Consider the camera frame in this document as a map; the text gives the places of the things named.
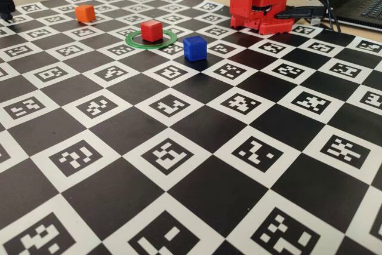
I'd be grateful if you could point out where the orange cube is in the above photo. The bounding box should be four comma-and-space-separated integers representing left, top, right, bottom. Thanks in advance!
74, 4, 97, 25

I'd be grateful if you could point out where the black flat power connector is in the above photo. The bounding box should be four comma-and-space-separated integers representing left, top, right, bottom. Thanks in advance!
274, 6, 325, 20

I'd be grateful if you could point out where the black camera stand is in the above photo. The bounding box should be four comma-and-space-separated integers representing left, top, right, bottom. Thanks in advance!
0, 0, 16, 23

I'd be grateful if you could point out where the green ring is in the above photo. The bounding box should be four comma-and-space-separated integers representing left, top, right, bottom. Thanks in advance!
125, 29, 178, 50

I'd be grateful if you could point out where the black white marker mat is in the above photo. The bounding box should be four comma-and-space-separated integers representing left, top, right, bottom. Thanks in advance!
0, 0, 382, 255

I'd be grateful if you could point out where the blue cube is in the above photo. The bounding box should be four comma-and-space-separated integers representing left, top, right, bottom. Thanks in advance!
183, 35, 208, 62

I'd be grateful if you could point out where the red cube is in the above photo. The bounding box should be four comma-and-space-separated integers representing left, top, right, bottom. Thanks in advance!
140, 20, 164, 42

